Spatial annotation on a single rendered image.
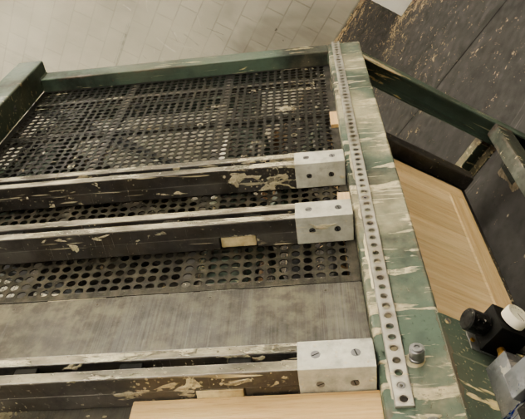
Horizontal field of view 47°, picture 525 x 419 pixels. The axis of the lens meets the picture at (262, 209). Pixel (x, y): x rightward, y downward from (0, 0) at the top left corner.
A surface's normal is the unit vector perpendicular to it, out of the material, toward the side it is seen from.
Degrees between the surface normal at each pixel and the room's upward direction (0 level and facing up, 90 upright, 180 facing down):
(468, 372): 90
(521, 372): 0
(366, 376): 90
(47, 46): 90
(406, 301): 58
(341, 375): 90
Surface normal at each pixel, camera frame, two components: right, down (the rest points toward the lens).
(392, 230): -0.11, -0.83
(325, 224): -0.04, 0.56
